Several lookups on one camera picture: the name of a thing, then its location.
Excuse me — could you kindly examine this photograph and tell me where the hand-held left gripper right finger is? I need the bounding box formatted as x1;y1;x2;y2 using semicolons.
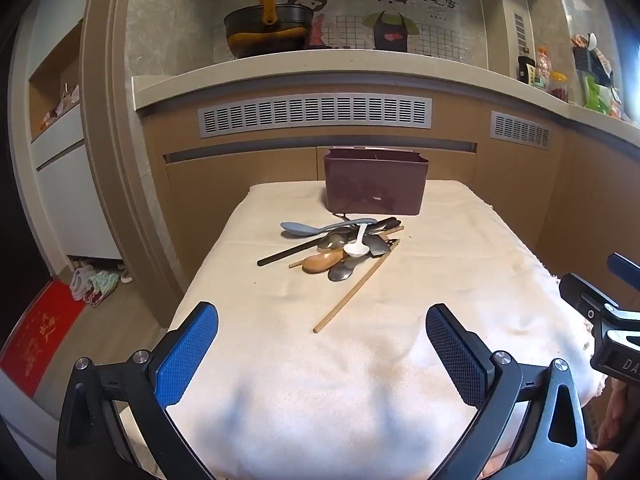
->
425;303;589;480

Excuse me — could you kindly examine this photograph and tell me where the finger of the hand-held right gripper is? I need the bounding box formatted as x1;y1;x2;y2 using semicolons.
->
559;272;623;323
607;252;640;287

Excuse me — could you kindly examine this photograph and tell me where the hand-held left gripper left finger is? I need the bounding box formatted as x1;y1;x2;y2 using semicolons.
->
56;301;220;480

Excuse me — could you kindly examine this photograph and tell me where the dark long-handled spoon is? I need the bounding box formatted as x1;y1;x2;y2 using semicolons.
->
257;217;402;267

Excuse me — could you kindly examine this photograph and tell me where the white plastic spoon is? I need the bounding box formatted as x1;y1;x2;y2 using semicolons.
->
343;224;370;258

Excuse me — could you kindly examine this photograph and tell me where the light blue plastic spoon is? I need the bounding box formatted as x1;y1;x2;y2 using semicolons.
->
280;217;378;237

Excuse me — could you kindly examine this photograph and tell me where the maroon plastic utensil holder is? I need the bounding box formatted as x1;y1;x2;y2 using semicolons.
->
323;148;431;216

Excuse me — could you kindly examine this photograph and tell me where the person's right forearm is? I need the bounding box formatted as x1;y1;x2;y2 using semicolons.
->
587;379;640;480

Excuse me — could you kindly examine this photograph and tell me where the pile of slippers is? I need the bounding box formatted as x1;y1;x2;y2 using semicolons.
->
69;259;132;307

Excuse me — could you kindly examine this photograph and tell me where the cream tablecloth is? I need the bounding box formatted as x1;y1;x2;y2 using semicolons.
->
167;180;608;480

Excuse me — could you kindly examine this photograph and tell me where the red floor mat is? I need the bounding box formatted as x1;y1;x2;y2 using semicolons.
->
0;280;87;397

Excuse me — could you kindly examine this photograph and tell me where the wooden spoon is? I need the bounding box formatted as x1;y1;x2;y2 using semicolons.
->
302;239;401;275

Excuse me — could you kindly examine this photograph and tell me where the short grey vent grille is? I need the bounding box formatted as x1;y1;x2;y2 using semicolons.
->
490;110;554;152

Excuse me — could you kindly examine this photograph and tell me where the green packet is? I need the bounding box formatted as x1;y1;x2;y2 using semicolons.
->
582;77;622;115

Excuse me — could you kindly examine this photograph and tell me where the glass jar with red contents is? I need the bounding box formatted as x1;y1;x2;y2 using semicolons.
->
547;70;570;102

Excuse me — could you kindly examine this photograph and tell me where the black utensil rack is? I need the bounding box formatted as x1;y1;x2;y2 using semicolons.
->
571;31;617;87

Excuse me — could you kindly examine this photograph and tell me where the orange-capped clear bottle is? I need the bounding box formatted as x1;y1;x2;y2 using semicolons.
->
534;47;552;92

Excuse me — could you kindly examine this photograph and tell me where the white storage cabinet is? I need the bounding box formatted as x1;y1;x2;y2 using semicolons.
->
7;0;123;263

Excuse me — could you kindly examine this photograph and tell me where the long grey vent grille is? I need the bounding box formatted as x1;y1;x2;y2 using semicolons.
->
197;93;434;139

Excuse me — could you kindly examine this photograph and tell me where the beige stone kitchen countertop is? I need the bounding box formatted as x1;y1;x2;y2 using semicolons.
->
131;51;640;147

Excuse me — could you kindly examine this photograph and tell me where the cartoon wall sticker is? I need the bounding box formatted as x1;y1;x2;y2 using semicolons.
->
212;0;489;69

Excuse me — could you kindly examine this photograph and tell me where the black wok with orange handle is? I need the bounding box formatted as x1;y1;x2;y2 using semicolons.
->
223;0;314;59

